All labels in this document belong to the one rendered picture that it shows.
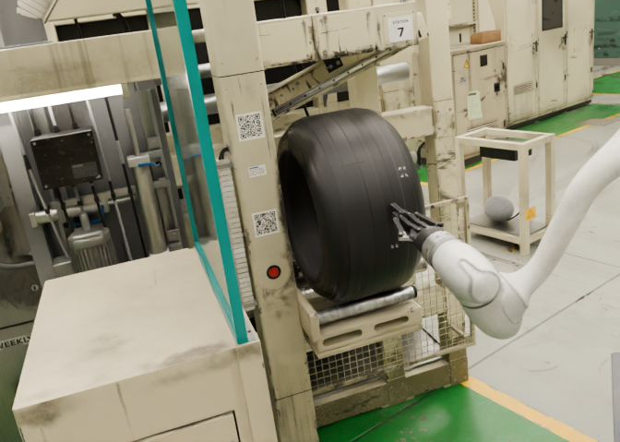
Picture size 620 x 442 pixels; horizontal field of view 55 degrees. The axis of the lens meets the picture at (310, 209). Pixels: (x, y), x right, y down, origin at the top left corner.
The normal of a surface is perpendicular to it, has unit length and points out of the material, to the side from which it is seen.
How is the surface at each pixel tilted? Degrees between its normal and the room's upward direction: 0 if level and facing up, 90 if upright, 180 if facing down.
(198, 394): 90
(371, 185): 64
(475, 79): 90
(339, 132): 28
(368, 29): 90
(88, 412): 90
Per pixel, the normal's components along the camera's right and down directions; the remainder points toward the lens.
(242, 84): 0.31, 0.26
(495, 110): 0.58, 0.18
